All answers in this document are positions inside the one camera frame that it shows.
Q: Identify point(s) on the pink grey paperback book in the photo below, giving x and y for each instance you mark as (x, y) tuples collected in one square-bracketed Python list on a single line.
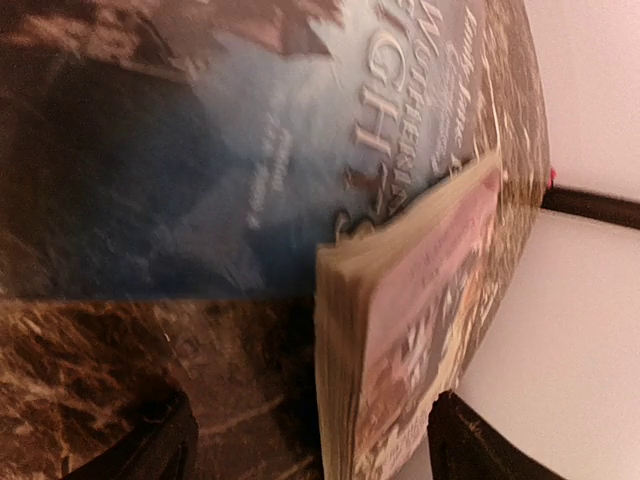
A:
[(392, 321)]

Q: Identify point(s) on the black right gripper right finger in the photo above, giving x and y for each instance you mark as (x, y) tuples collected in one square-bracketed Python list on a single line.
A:
[(462, 445)]

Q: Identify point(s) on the black left corner post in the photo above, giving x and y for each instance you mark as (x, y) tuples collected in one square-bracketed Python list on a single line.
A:
[(616, 211)]

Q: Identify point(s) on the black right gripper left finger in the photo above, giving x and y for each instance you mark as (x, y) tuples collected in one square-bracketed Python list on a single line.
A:
[(162, 444)]

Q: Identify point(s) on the Wuthering Heights dark book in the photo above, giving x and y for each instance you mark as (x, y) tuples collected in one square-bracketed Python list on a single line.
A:
[(206, 148)]

